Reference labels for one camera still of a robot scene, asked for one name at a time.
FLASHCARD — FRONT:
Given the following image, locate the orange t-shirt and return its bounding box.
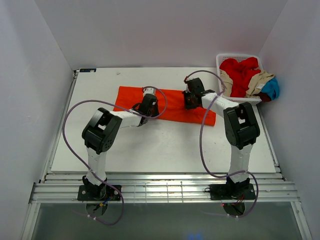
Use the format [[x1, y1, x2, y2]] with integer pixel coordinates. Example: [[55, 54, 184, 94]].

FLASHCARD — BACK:
[[115, 86, 206, 124]]

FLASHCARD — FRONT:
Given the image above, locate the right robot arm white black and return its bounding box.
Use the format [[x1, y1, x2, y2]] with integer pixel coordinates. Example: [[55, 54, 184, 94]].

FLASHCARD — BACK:
[[182, 78, 260, 200]]

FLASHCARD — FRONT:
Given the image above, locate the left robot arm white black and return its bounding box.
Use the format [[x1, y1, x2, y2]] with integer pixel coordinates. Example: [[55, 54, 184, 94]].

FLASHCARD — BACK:
[[81, 93, 159, 200]]

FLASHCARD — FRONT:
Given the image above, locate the white plastic laundry basket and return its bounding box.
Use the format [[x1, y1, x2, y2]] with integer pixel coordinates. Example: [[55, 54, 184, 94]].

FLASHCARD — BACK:
[[216, 53, 263, 106]]

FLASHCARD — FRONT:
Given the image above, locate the red t-shirt in basket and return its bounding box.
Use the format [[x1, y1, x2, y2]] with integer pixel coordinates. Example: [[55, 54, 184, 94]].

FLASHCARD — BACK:
[[219, 57, 261, 98]]

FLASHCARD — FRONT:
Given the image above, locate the beige t-shirt in basket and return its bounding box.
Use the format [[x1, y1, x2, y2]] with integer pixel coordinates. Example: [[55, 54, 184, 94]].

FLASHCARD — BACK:
[[219, 70, 275, 99]]

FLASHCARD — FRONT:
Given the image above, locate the dark red t-shirt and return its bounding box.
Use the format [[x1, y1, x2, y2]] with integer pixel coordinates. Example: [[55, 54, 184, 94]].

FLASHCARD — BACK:
[[257, 92, 272, 103]]

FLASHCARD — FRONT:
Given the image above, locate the blue label sticker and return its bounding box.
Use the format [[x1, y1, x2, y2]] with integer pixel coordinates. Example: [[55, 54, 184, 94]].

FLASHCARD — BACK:
[[79, 68, 97, 73]]

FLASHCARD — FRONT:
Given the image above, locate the blue t-shirt in basket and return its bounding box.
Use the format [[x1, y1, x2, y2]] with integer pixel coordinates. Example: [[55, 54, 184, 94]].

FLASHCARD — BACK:
[[261, 77, 280, 101]]

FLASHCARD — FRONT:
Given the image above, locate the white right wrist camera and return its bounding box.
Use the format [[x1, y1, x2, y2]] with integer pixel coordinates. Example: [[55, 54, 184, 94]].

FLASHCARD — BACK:
[[183, 77, 194, 85]]

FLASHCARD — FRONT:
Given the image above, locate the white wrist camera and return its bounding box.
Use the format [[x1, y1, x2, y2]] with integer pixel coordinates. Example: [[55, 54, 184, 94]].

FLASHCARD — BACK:
[[183, 77, 194, 85], [142, 87, 156, 96]]

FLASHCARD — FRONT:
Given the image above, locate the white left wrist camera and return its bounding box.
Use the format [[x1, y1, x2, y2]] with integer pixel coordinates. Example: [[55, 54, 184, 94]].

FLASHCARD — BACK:
[[142, 87, 156, 96]]

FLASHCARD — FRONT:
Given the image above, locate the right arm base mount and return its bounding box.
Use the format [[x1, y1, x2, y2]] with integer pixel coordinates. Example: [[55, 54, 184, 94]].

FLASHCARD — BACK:
[[204, 184, 256, 200]]

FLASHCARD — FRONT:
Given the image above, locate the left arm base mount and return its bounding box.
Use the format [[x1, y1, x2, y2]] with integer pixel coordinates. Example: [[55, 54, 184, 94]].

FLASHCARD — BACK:
[[77, 185, 122, 202]]

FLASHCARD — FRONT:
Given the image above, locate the aluminium frame rail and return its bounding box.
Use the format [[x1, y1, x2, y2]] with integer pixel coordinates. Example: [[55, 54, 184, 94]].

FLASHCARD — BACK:
[[29, 172, 301, 204]]

